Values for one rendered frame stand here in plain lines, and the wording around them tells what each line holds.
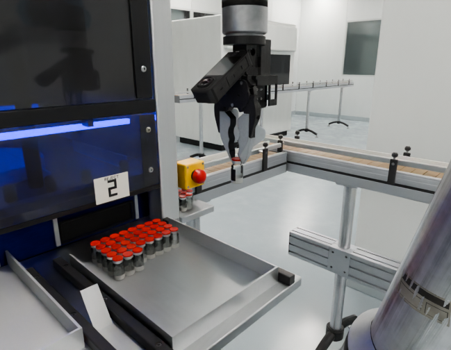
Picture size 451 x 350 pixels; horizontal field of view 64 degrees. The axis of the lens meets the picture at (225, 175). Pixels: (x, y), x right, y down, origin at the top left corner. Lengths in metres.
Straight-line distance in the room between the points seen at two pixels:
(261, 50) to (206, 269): 0.44
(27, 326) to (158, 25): 0.66
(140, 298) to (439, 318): 0.52
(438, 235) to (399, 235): 1.85
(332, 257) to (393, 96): 0.87
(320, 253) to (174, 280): 1.01
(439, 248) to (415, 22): 1.74
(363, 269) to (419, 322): 1.27
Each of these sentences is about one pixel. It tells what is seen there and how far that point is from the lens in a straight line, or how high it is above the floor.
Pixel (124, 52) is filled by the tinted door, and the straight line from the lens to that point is 0.86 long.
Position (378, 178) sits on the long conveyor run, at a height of 0.90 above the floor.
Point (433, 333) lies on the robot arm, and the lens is 0.33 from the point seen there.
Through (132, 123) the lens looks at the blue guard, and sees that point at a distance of 0.86.
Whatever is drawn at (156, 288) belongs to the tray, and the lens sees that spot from 0.73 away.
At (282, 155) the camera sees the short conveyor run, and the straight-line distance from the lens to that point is 1.53.
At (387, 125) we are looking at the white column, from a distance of 2.02.
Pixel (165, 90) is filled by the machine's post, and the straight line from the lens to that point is 0.91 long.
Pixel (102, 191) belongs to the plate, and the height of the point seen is 1.02.
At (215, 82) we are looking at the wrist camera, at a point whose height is 1.26.
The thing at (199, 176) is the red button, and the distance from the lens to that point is 0.97.
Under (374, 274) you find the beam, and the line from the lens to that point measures 1.58.
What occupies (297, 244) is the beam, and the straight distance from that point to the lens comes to 1.71.
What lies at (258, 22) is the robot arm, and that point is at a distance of 0.61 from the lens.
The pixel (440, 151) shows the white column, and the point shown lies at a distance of 1.97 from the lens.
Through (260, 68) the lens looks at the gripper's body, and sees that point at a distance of 0.64.
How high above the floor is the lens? 1.29
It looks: 17 degrees down
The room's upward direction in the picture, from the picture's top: straight up
